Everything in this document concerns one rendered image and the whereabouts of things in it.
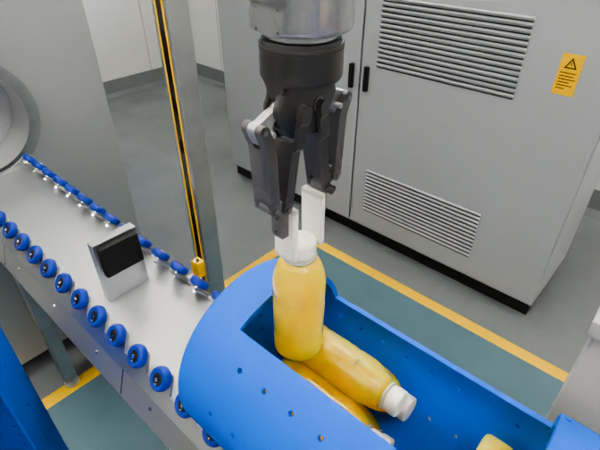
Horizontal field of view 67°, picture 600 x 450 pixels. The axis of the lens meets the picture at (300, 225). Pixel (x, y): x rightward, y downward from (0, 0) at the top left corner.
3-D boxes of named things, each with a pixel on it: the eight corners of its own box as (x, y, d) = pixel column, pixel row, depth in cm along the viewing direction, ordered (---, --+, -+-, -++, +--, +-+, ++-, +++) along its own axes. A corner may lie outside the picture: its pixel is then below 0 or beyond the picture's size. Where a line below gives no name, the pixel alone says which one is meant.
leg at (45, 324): (75, 374, 196) (24, 262, 160) (82, 381, 193) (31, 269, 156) (62, 382, 192) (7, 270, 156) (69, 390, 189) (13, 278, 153)
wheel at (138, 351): (139, 338, 87) (130, 339, 86) (153, 351, 85) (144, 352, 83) (130, 359, 88) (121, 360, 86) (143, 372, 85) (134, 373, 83)
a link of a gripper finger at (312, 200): (301, 186, 51) (305, 183, 51) (301, 236, 55) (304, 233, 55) (321, 195, 49) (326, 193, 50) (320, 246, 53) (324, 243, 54)
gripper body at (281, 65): (302, 18, 44) (301, 111, 49) (235, 34, 39) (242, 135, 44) (365, 31, 40) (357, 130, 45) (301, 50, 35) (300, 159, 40)
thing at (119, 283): (143, 274, 109) (129, 221, 100) (153, 282, 107) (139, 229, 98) (104, 296, 103) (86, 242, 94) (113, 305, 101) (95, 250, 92)
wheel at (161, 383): (162, 360, 83) (153, 361, 81) (177, 374, 81) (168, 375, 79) (153, 381, 83) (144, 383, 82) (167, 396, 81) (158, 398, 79)
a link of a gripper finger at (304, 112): (314, 106, 41) (304, 107, 40) (296, 216, 46) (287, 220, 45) (283, 96, 44) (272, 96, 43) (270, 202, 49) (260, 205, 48)
